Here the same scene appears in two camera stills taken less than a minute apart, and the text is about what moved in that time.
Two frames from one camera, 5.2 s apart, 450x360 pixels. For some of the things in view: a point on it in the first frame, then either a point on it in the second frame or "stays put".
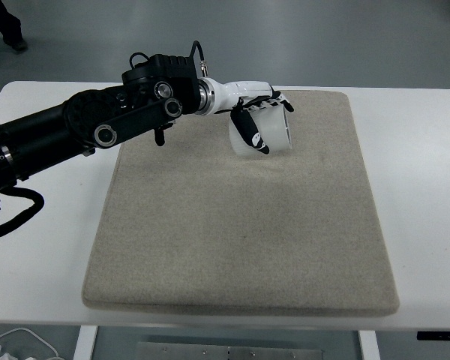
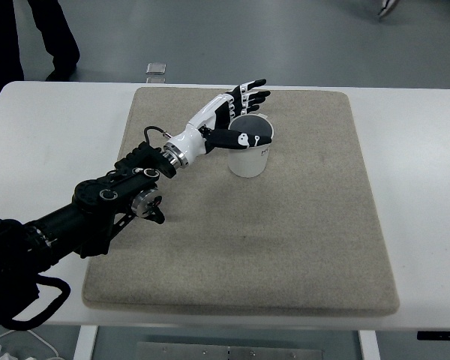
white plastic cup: [271, 125] → [250, 162]
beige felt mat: [192, 227] stays put
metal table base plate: [173, 351] stays put
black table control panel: [441, 335] stays put
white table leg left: [85, 343] stays put
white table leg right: [369, 345] stays put
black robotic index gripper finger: [288, 106] → [251, 85]
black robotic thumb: [249, 129] → [215, 139]
